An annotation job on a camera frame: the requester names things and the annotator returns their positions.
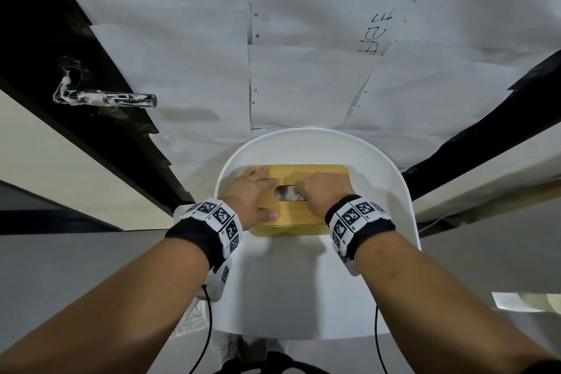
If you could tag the person's right fingers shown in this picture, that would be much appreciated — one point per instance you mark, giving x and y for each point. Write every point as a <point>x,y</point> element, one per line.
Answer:
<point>304,187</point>

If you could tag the left marker wrist band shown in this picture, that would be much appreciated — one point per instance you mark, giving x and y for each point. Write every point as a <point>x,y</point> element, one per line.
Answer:
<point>214,222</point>

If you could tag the white folded paper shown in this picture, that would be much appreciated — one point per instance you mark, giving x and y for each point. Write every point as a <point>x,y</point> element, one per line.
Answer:
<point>521,302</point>

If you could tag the white chair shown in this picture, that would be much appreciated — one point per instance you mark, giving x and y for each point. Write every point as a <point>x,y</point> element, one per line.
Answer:
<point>307,281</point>

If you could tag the person's right forearm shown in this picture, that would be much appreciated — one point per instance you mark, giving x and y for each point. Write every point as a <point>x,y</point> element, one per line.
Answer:
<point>429,312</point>

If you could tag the right marker wrist band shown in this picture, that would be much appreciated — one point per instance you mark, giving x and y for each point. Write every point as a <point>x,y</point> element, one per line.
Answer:
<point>357,222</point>

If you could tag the person's right hand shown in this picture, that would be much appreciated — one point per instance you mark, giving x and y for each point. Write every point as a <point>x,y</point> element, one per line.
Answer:
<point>326,192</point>

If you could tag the person's left forearm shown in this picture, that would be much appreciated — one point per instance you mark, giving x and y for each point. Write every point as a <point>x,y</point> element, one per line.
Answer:
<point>109,316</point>

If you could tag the wooden tissue box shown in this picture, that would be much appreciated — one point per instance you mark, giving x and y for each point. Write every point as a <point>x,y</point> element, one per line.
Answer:
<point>298,211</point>

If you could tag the black door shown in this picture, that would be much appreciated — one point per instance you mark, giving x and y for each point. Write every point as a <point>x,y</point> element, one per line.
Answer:
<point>52,49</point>

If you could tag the white tissue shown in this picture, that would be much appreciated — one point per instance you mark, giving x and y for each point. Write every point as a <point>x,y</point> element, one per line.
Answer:
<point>287,194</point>

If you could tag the person's left thumb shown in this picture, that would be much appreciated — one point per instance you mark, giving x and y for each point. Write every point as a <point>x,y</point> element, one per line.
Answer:
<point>269,214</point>

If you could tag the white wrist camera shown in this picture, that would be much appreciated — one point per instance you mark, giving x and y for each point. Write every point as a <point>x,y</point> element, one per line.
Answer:
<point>219,279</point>

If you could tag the marker wrist band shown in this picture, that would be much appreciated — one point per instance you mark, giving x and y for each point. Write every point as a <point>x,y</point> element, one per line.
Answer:
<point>357,222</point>
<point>214,222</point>

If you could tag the large white paper sheet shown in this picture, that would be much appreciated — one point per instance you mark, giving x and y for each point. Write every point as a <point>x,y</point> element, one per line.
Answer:
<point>460,58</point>

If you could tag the person's left hand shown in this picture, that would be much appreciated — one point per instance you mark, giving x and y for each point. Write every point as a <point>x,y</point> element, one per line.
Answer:
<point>245,198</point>

